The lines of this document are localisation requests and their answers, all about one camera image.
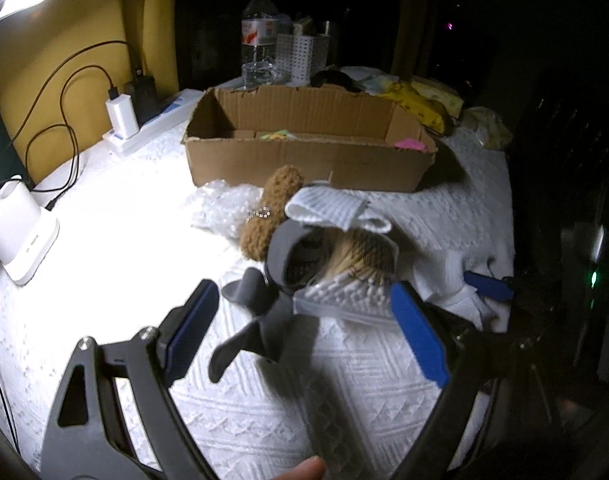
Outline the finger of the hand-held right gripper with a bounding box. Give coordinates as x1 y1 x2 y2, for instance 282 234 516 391
463 270 515 304

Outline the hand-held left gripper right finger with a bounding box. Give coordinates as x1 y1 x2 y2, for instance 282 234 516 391
389 281 516 480

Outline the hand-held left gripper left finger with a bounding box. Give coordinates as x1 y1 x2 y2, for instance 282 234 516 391
39 279 220 480

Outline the bundle of wooden sticks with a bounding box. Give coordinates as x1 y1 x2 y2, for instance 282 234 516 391
315 227 400 282

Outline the grey fabric pouch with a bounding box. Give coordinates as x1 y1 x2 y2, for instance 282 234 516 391
207 221 335 384

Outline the bubble wrap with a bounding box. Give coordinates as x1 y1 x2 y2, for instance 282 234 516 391
191 178 266 239

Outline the white waffle cloth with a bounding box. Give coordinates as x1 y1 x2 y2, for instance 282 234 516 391
284 182 393 235

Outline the brown knitted plush toy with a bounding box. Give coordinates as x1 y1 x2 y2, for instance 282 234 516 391
239 164 305 263

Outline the cardboard box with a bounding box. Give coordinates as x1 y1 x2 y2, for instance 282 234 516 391
183 85 438 194

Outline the person's left hand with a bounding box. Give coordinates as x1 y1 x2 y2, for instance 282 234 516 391
267 455 328 480

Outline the white textured tablecloth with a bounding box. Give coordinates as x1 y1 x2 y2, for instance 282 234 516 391
0 65 516 480

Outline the crumpled wet wipes bag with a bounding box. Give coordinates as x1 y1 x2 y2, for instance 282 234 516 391
459 106 515 151

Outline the yellow plastic packet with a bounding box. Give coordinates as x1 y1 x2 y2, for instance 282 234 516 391
375 82 448 136

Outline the pale yellow tissue pack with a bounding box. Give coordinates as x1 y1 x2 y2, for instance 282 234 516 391
412 77 466 116

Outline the white power strip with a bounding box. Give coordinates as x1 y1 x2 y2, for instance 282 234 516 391
102 88 206 154

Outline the white charger plug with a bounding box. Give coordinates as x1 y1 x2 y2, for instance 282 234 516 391
105 87 140 139

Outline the white tissue packet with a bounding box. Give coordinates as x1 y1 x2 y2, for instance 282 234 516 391
357 72 401 94

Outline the black power adapter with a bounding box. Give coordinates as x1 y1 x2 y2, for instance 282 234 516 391
123 65 160 124

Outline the black round case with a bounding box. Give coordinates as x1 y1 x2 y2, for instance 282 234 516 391
309 70 365 94

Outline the yellow curtain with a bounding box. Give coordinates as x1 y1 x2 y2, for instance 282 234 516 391
391 0 436 79
4 0 180 187

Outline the clear plastic water bottle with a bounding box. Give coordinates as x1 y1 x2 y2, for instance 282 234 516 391
241 0 280 92

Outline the white perforated basket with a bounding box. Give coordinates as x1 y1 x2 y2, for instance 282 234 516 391
277 32 331 86

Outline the black cable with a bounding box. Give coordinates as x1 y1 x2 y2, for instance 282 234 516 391
4 40 143 161
26 65 120 212

